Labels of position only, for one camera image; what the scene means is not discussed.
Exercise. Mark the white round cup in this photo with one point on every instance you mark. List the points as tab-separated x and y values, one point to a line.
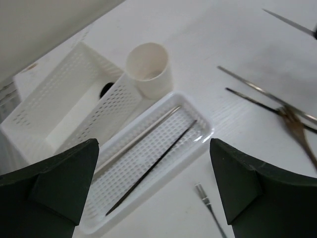
149	66

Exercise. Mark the small silver fork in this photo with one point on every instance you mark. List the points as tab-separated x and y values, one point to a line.
203	196

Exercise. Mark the silver metal chopstick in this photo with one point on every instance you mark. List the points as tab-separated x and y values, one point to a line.
269	95

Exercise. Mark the black chopstick under fork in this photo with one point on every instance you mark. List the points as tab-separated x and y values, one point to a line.
313	130

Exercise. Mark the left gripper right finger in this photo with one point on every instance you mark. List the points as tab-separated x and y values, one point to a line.
261	200

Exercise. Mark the white perforated basket tray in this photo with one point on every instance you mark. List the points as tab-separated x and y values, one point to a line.
111	183

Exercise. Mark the black ladle spoon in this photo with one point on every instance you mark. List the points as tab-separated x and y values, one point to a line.
105	89

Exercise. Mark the brown wooden fork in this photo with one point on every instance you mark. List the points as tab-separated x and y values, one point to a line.
296	128

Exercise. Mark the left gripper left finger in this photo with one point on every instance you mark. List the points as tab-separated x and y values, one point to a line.
47	199

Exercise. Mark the white rectangular box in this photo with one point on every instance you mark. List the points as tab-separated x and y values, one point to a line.
65	109

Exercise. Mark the black chopstick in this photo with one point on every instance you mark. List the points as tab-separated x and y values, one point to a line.
132	188
313	130

